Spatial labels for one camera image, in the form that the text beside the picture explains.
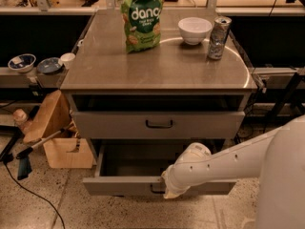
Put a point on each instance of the grey top drawer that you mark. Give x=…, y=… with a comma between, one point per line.
x=158, y=125

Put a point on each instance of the wooden board leaning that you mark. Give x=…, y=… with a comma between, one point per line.
x=53, y=114

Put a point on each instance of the grey drawer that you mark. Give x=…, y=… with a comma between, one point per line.
x=132, y=169
x=158, y=125

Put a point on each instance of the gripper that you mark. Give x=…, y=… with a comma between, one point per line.
x=171, y=184

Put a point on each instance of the grabber tool with teal handle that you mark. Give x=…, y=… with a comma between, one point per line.
x=24, y=168

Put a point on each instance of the blue white patterned bowl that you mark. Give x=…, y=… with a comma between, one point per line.
x=22, y=63

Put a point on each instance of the green dang chips bag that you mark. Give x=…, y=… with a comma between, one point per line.
x=141, y=23

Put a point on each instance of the small white cup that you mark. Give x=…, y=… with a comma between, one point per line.
x=66, y=59

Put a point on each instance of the blue grey plate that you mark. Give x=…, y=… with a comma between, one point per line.
x=49, y=66

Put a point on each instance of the silver drink can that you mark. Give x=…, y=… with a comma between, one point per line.
x=218, y=37

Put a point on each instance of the wooden box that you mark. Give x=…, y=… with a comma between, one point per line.
x=68, y=153

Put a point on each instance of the grey drawer cabinet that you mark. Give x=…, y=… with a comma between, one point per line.
x=172, y=77

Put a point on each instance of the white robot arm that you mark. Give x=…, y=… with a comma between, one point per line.
x=276, y=158

